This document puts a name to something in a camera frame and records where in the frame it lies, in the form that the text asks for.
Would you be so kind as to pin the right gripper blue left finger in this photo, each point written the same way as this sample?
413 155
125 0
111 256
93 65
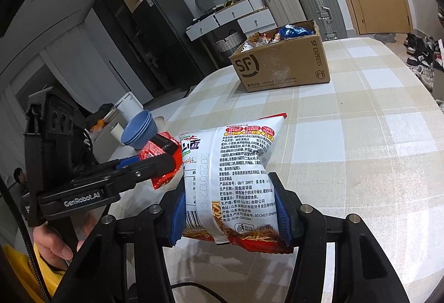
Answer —
122 260

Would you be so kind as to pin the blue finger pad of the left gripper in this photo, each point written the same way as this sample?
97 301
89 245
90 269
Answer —
127 161

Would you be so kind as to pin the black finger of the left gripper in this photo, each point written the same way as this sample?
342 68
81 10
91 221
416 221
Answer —
142 171

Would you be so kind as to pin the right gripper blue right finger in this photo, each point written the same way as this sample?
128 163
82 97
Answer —
362 271

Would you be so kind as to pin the red snack packet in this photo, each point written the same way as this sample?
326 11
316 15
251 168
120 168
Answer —
164 148

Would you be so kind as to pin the noodle snack bag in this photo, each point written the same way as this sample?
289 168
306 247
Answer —
230 198

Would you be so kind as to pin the blue Oreo packet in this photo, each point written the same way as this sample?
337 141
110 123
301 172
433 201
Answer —
290 31

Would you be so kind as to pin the person's left hand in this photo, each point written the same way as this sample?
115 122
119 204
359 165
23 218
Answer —
51 247

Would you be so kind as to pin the blue bowl stack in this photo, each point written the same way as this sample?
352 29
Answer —
139 130

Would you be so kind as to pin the white cylinder bin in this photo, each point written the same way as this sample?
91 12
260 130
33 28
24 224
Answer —
128 106

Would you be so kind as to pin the laundry basket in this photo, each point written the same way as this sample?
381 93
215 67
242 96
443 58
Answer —
227 46

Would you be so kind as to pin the black refrigerator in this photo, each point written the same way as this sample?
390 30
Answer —
163 25

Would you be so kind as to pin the dark tall cabinet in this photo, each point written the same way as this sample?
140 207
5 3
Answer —
139 69

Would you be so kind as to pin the white drawer desk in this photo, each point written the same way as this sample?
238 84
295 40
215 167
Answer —
251 15

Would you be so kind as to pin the beige suitcase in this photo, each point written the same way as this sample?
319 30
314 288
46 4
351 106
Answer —
286 11

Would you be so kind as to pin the silver suitcase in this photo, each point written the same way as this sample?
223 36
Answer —
328 17

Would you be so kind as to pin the door mat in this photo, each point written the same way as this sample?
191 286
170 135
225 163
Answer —
386 38

